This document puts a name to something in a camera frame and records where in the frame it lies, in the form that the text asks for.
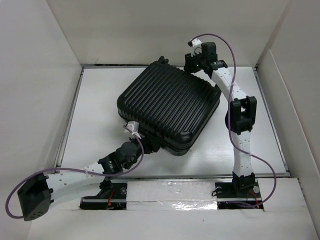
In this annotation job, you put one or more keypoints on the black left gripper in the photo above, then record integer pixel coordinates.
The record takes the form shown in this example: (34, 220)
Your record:
(150, 143)

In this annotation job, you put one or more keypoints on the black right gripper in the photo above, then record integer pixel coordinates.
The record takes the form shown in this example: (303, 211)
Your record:
(188, 67)

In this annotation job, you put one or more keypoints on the black hard-shell suitcase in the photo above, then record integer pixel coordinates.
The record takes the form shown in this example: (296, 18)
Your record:
(172, 107)

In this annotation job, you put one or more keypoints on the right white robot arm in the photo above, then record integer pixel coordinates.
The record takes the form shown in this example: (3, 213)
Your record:
(241, 113)

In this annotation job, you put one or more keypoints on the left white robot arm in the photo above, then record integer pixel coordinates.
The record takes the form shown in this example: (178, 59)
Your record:
(48, 188)

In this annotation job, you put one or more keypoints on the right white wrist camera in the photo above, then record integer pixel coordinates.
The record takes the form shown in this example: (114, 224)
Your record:
(196, 47)

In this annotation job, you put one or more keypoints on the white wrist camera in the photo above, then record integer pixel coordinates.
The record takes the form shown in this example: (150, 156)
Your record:
(132, 127)
(196, 47)

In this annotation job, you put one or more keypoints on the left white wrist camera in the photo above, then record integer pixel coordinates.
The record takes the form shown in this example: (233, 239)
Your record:
(132, 127)

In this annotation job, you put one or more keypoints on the silver mounting rail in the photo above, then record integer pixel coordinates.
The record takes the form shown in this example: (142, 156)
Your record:
(168, 195)

